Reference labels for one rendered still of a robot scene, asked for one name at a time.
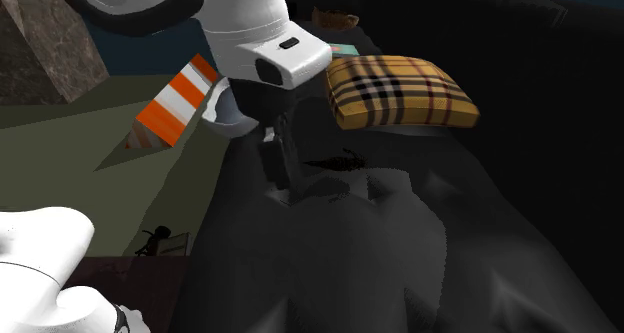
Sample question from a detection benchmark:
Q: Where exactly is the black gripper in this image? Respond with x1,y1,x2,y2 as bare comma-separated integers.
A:
227,77,307,193

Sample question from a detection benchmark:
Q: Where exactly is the black feathery object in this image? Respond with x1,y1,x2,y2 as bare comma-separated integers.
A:
302,148,369,173

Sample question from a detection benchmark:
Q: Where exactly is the white bowl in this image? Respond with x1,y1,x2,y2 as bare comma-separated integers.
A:
200,76,261,139

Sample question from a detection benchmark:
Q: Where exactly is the orange white striped box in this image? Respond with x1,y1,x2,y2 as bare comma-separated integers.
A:
125,53,221,150

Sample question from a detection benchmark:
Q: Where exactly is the teal book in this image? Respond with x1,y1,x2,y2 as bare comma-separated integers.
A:
329,43,361,59

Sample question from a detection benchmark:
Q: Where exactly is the yellow plaid cushion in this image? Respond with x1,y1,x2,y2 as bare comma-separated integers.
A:
324,54,481,131

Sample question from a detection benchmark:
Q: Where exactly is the grey slatted box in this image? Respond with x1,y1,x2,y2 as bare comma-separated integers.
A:
156,231,193,257

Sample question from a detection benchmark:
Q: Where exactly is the dark grey sofa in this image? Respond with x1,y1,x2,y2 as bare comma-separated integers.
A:
167,0,624,333

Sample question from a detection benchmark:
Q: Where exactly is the brown basket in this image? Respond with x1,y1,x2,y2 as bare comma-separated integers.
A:
311,7,361,32

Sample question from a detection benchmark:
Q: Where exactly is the small black figure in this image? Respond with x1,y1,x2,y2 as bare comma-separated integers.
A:
134,225,172,257

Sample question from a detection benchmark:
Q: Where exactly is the brown marble block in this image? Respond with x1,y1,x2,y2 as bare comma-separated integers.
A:
0,0,111,107

